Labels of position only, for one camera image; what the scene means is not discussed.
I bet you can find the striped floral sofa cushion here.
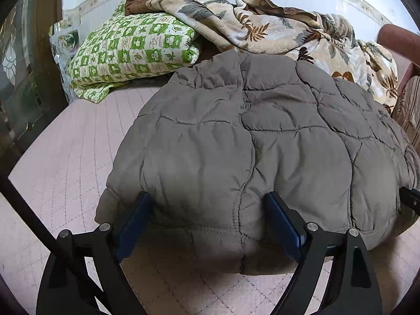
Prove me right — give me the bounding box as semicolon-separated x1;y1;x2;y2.
392;75;420;158

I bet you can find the dark flat bar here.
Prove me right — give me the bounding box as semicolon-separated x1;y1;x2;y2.
0;173;106;306

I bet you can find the green checkered pillow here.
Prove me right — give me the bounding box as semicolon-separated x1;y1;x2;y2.
68;0;201;104

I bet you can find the brown cloth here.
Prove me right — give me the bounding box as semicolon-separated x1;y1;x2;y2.
125;0;165;16

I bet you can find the clear plastic bag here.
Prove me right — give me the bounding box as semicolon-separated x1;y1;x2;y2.
49;18;81;102

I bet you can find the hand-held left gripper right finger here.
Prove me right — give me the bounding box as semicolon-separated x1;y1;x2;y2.
264;191;384;315

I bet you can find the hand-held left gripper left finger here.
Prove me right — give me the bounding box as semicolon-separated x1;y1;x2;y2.
35;191;153;315

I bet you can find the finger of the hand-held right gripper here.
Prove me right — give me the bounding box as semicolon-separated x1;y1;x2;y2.
398;185;420;218

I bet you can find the floral leaf print blanket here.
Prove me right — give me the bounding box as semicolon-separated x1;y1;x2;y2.
146;0;399;114

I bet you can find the grey puffer jacket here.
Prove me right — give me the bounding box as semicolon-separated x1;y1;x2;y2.
94;51;420;276

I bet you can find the wooden door with stained glass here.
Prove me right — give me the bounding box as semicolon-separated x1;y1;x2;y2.
0;0;66;171

